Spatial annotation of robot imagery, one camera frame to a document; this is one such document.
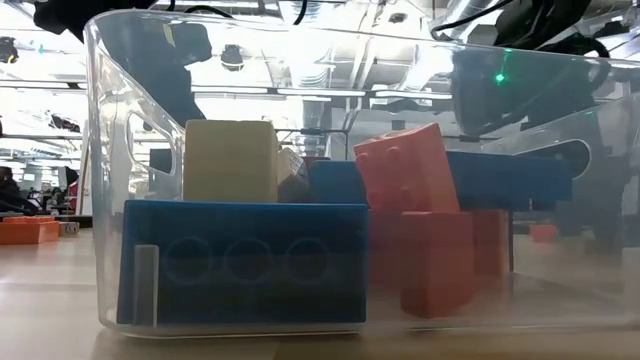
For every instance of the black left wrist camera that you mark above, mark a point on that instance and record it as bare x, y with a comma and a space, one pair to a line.
232, 57

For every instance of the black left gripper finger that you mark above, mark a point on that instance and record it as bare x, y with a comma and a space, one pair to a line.
175, 95

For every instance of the yellow square brick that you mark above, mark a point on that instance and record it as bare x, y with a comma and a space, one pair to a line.
230, 160

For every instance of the orange square brick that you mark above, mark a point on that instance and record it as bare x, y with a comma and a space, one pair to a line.
543, 233

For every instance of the red L-shaped block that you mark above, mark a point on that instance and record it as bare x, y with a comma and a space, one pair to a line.
435, 260

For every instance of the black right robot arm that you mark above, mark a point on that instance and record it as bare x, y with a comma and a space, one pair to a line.
550, 20

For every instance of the blue block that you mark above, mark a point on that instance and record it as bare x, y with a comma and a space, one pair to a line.
335, 182
510, 180

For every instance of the wooden block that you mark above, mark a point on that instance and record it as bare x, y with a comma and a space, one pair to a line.
69, 229
292, 180

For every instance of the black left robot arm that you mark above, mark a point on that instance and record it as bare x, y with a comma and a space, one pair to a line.
75, 15

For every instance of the clear plastic bin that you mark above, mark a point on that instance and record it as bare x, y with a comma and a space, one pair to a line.
550, 300

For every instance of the long blue brick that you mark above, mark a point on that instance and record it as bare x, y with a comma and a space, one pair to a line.
250, 220

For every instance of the orange rectangular brick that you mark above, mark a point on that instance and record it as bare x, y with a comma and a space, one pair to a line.
410, 170
27, 232

